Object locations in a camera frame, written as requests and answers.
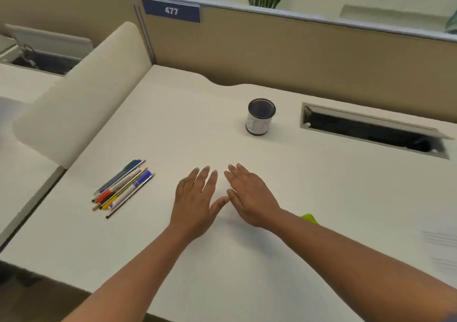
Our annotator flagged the person's right forearm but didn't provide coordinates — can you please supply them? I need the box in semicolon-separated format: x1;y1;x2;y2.
269;209;457;322

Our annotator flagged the pile of pens and pencils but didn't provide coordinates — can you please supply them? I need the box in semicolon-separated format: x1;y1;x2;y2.
91;158;156;220

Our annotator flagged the grey partition post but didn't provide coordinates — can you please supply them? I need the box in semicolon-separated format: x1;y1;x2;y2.
134;3;158;66

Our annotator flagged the person's right hand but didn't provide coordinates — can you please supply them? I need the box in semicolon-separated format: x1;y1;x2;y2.
224;163;285;230

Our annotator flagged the white marker red end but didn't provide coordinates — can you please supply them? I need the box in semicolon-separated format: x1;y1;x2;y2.
92;168;143;204

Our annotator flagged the black cable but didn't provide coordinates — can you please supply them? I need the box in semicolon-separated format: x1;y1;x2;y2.
14;45;40;70

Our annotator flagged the green capped pen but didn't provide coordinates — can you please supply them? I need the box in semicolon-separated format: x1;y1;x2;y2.
93;159;143;195

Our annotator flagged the yellow barrel pen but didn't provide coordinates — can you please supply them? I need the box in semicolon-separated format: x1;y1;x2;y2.
99;175;149;211

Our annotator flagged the black mesh pen cup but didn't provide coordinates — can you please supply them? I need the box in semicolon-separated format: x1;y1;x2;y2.
245;98;277;137

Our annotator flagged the grey desk cable hatch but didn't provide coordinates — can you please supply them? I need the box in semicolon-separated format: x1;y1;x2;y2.
0;23;95;76
299;102;455;160

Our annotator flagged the stack of printed paper sheets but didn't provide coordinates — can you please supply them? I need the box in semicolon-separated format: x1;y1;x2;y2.
416;207;457;287

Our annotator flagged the person's left hand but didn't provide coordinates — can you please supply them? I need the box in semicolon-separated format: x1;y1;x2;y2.
168;166;231;244

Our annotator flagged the cream rounded desk divider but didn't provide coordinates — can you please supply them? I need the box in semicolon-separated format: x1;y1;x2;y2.
11;21;153;170

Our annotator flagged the blue partition sign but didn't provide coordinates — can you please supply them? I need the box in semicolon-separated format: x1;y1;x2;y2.
141;0;202;24

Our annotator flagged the beige cubicle partition panel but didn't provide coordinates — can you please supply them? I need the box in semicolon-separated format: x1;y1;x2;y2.
0;0;143;49
135;0;457;123

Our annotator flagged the person's left forearm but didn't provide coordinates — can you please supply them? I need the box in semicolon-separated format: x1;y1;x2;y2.
60;224;200;322

